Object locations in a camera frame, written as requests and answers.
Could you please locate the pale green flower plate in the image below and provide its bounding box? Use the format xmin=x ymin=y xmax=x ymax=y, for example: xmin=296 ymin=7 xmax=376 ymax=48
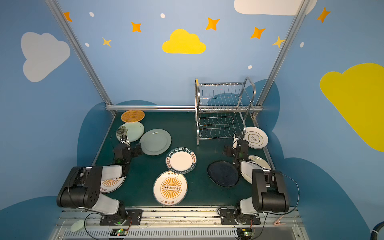
xmin=116 ymin=122 xmax=145 ymax=143

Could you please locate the grey-green plain plate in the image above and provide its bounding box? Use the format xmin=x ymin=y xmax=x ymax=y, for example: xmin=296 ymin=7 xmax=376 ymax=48
xmin=140 ymin=129 xmax=172 ymax=156

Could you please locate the orange woven round plate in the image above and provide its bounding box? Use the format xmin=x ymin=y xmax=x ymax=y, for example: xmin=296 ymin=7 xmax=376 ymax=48
xmin=121 ymin=110 xmax=145 ymax=123

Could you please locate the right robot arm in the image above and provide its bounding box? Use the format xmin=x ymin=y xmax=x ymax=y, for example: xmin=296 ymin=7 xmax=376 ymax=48
xmin=224 ymin=140 xmax=290 ymax=222

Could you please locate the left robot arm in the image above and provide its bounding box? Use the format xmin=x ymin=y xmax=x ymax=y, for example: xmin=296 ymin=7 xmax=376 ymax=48
xmin=57 ymin=143 xmax=143 ymax=226

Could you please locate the chrome two-tier dish rack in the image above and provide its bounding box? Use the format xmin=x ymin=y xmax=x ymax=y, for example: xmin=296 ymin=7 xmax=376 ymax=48
xmin=195 ymin=77 xmax=261 ymax=145

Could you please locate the cream floral plate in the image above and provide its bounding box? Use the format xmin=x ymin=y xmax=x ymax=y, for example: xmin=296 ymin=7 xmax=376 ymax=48
xmin=240 ymin=156 xmax=271 ymax=184

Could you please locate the dark blue round plate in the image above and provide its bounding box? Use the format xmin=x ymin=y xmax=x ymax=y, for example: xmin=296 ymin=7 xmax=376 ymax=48
xmin=207 ymin=161 xmax=240 ymax=188

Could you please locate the white sunburst plate at left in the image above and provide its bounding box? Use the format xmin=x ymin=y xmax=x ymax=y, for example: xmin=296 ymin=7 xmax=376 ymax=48
xmin=100 ymin=177 xmax=126 ymax=194

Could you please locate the white plate green lettered rim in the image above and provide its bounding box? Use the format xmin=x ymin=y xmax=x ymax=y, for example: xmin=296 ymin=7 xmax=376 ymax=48
xmin=166 ymin=147 xmax=197 ymax=174

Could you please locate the white plate orange sunburst centre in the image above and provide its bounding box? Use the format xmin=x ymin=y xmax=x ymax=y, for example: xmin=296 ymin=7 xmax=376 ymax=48
xmin=153 ymin=171 xmax=188 ymax=207

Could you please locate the pink clothes peg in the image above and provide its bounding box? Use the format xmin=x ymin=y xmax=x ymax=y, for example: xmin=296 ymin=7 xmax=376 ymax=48
xmin=273 ymin=216 xmax=286 ymax=226

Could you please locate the right green circuit board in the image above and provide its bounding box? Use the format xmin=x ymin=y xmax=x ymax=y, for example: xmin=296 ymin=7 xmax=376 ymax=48
xmin=237 ymin=228 xmax=254 ymax=240

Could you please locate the green circuit board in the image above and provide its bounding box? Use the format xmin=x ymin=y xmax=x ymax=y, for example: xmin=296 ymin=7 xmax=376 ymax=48
xmin=110 ymin=229 xmax=128 ymax=237
xmin=237 ymin=228 xmax=254 ymax=240

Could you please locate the left green circuit board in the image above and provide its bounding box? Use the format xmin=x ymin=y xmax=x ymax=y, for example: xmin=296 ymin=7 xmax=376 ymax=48
xmin=110 ymin=229 xmax=128 ymax=237

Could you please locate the pale green round sticker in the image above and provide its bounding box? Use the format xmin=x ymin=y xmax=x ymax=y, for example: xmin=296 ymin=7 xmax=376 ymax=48
xmin=70 ymin=220 xmax=86 ymax=233

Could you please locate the white plate black ring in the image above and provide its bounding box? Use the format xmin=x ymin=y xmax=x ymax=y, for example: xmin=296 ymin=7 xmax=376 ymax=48
xmin=241 ymin=126 xmax=269 ymax=150

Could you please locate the aluminium frame back bar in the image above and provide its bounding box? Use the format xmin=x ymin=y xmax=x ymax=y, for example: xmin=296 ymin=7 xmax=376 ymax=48
xmin=106 ymin=105 xmax=263 ymax=112

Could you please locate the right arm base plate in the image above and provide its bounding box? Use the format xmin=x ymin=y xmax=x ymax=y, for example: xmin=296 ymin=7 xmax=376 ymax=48
xmin=217 ymin=208 xmax=261 ymax=225

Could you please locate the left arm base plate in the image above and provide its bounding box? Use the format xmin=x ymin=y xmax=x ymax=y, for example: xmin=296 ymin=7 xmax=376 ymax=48
xmin=100 ymin=209 xmax=143 ymax=226

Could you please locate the left aluminium frame post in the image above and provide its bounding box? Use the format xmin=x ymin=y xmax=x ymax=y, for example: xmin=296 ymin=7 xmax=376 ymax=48
xmin=45 ymin=0 xmax=113 ymax=107

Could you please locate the aluminium frame post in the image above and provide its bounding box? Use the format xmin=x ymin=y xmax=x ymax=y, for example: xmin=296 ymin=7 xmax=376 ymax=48
xmin=253 ymin=0 xmax=311 ymax=120
xmin=45 ymin=0 xmax=113 ymax=107

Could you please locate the right aluminium frame post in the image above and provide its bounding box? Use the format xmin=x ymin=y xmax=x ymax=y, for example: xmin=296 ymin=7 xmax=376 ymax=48
xmin=253 ymin=0 xmax=311 ymax=120

